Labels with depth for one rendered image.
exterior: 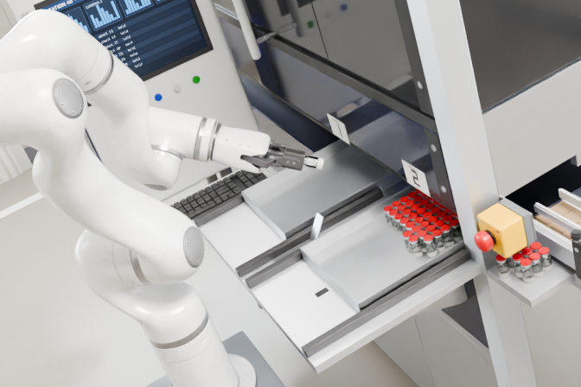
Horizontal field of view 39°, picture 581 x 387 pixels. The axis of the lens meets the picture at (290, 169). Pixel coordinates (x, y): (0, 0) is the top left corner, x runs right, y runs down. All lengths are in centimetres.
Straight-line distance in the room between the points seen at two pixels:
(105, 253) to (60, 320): 226
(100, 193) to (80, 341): 224
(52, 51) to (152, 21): 103
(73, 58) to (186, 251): 37
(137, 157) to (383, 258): 61
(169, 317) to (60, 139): 46
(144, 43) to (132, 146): 86
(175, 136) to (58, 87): 45
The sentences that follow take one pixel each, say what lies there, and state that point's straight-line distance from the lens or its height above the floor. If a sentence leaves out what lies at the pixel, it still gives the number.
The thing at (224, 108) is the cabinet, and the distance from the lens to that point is 240.
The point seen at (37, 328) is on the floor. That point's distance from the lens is 370.
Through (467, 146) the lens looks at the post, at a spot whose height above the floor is 117.
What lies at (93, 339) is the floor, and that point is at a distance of 346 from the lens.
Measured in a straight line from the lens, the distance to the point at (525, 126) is 162.
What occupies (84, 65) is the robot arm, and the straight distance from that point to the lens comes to 131.
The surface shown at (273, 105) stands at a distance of 262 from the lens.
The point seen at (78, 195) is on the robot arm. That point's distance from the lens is 126.
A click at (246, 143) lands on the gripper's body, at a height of 128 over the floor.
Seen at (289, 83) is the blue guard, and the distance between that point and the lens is 221.
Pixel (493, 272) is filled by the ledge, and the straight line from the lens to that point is 169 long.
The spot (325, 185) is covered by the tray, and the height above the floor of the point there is 88.
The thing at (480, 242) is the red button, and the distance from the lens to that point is 157.
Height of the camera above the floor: 197
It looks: 30 degrees down
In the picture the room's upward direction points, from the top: 19 degrees counter-clockwise
